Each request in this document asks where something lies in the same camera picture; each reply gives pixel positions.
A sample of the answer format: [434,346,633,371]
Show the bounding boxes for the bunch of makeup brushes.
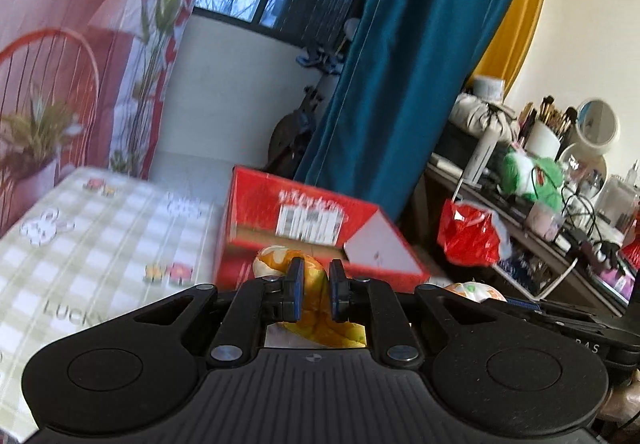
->
[517,96,578,145]

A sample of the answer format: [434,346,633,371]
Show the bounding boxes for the red cardboard box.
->
[214,165,436,292]

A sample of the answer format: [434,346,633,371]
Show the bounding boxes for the black cable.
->
[560,184,603,237]

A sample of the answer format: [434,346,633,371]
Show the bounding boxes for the blue shoes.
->
[296,46,346,75]

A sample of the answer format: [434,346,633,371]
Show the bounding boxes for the dark wooden desk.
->
[425,151,640,317]

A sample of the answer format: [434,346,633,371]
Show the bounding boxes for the small white mirror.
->
[557,144,608,185]

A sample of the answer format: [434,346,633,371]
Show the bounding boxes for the pale round jar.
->
[472,75,506,100]

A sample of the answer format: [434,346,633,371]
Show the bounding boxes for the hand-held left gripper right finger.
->
[327,259,497,371]

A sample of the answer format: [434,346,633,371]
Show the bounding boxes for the green white plush toy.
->
[500,149,566,210]

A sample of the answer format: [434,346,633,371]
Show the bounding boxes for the teal curtain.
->
[292,0,538,225]

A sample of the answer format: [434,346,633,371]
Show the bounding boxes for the dark guitar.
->
[267,85,326,172]

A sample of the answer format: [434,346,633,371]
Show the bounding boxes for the clear acrylic organizer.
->
[595,174,640,230]

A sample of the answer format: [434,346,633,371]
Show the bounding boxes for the grey white drawstring bag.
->
[449,93,518,142]

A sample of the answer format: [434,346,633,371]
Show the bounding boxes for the white round mirror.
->
[570,98,620,157]

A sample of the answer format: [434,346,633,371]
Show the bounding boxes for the red plastic bag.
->
[437,199,506,267]

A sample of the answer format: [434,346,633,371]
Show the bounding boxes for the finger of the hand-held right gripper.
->
[492,300,601,326]

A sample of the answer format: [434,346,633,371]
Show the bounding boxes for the orange yellow plush toy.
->
[252,245,368,350]

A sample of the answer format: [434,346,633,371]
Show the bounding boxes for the white brush cup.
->
[525,120,561,160]

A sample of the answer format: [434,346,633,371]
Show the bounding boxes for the white bottle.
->
[462,131,498,187]

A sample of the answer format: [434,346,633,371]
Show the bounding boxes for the pink jar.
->
[525,201,563,240]

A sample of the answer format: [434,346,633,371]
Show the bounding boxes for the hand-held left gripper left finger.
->
[132,256,306,370]

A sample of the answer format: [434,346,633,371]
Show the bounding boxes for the orange white plush toy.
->
[442,281,507,306]

